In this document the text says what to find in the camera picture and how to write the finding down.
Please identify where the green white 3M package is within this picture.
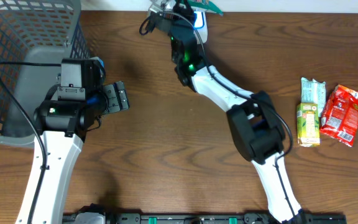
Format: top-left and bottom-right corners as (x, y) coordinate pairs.
(149, 0), (224, 16)

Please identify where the mint wet wipes pack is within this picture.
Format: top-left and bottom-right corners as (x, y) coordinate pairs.
(301, 77), (326, 118)

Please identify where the green tea drink carton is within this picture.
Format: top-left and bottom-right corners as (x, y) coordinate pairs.
(296, 103), (320, 147)

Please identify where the red snack bag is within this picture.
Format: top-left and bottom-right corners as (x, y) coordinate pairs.
(319, 85), (358, 147)

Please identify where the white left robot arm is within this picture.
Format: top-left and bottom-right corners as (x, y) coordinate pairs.
(16, 57), (129, 223)

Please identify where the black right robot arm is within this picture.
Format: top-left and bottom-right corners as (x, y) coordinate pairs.
(139, 1), (303, 223)

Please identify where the white barcode scanner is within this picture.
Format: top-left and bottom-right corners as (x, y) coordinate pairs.
(194, 11), (208, 44)

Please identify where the grey plastic mesh basket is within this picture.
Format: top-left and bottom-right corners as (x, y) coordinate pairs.
(0, 0), (90, 147)

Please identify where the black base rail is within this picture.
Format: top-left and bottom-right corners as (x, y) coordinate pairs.
(62, 203), (347, 224)

